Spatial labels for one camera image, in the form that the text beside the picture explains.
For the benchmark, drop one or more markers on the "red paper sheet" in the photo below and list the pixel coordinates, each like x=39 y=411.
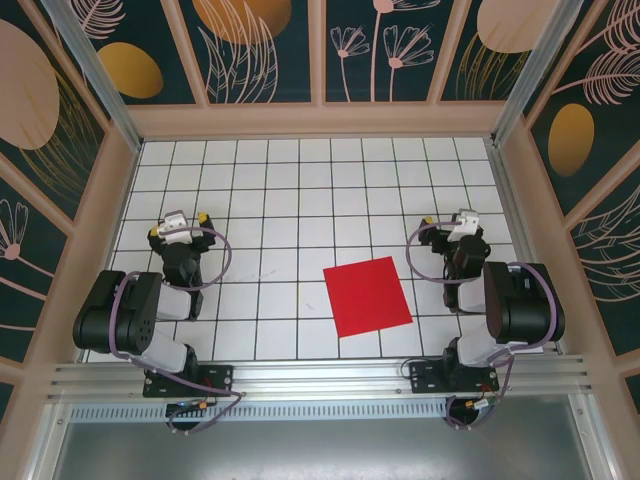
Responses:
x=367 y=297

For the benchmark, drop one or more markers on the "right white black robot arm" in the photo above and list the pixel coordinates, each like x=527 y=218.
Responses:
x=530 y=305

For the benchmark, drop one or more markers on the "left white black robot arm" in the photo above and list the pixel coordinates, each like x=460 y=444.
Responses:
x=165 y=302

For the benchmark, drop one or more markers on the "grey metal sheet panel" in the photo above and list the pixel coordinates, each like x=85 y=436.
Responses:
x=320 y=450

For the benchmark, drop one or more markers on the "yellow power connector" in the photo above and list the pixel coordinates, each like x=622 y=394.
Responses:
x=472 y=403
x=202 y=405

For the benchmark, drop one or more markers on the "aluminium side rail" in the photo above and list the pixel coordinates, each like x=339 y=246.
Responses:
x=505 y=200

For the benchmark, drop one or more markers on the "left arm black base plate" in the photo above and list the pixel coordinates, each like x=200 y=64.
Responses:
x=220 y=377

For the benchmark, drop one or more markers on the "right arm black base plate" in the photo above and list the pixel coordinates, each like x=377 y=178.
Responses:
x=425 y=377

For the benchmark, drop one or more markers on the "aluminium frame post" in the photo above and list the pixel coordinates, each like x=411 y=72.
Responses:
x=100 y=85
x=530 y=75

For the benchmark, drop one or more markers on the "long aluminium mounting rail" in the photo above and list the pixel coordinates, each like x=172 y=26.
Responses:
x=320 y=375

